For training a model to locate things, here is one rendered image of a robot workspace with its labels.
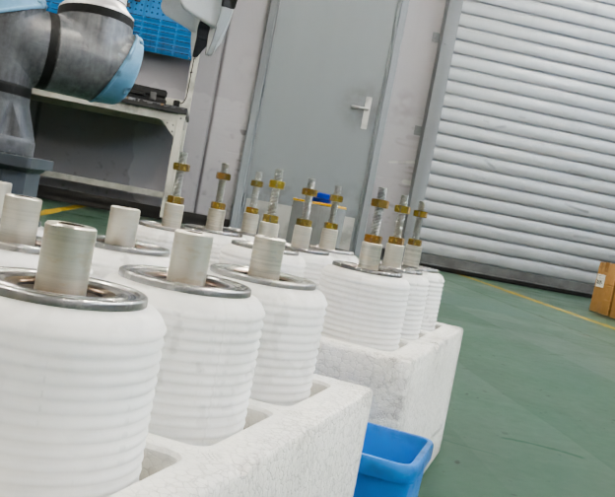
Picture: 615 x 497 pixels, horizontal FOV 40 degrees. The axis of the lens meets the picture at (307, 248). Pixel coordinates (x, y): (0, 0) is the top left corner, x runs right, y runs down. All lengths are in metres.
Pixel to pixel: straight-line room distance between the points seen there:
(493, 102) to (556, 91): 0.50
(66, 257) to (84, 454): 0.08
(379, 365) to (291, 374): 0.26
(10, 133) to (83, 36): 0.18
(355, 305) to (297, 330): 0.29
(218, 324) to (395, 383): 0.39
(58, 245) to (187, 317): 0.10
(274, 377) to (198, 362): 0.12
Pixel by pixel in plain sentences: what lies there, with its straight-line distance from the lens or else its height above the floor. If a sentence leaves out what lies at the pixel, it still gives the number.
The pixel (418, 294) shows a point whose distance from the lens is 0.97.
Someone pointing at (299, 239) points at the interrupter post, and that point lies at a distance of 1.02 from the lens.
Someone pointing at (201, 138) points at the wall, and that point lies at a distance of 6.15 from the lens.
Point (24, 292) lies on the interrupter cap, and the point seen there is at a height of 0.25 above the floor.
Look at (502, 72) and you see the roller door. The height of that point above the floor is 1.54.
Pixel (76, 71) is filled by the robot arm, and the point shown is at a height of 0.44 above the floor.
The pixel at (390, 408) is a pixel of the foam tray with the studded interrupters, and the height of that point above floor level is 0.13.
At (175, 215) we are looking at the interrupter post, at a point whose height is 0.27.
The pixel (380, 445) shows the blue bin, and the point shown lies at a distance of 0.79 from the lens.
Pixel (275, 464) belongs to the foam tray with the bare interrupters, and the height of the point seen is 0.17.
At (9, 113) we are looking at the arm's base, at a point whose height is 0.36.
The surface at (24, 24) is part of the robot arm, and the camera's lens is 1.30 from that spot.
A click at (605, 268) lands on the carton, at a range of 5.16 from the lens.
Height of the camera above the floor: 0.31
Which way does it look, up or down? 3 degrees down
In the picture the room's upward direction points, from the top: 11 degrees clockwise
